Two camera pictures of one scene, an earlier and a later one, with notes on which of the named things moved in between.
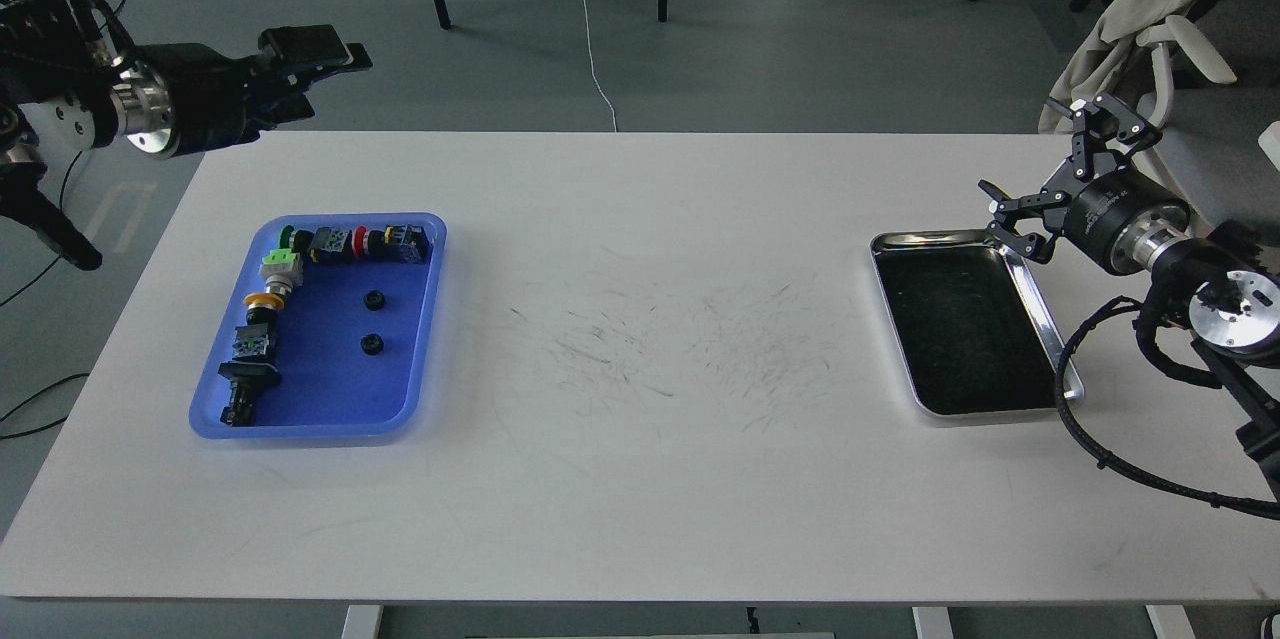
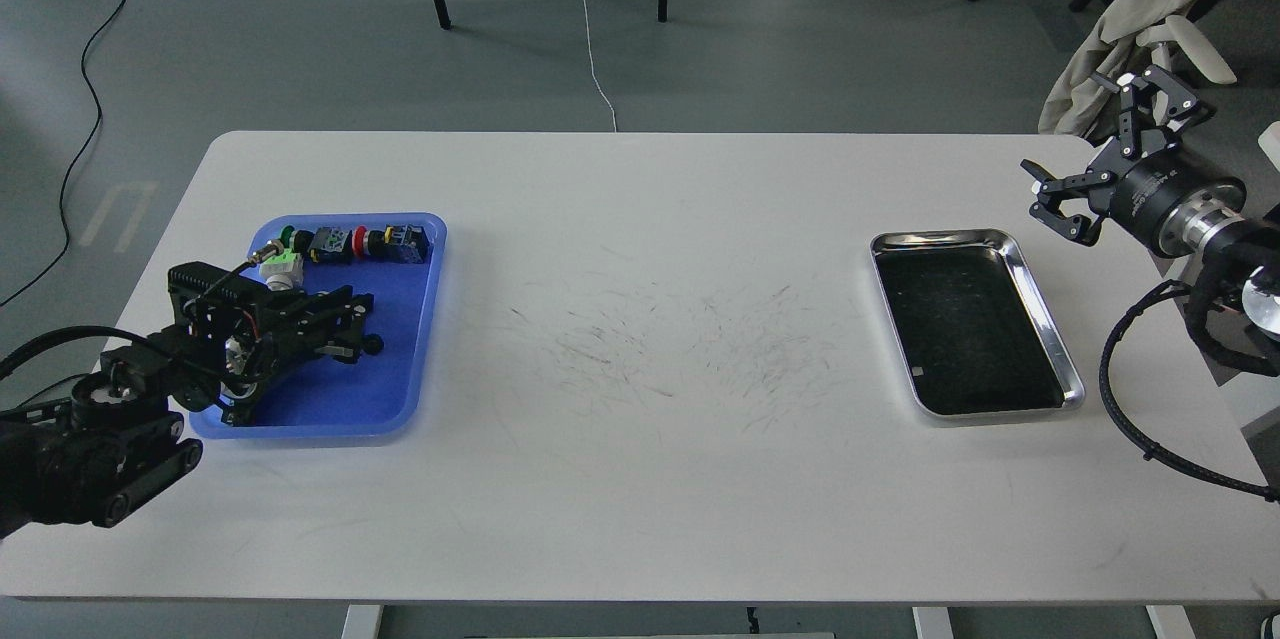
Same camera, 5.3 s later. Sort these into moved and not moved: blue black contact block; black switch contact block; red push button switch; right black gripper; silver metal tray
Moved: right black gripper
Not moved: red push button switch; silver metal tray; blue black contact block; black switch contact block
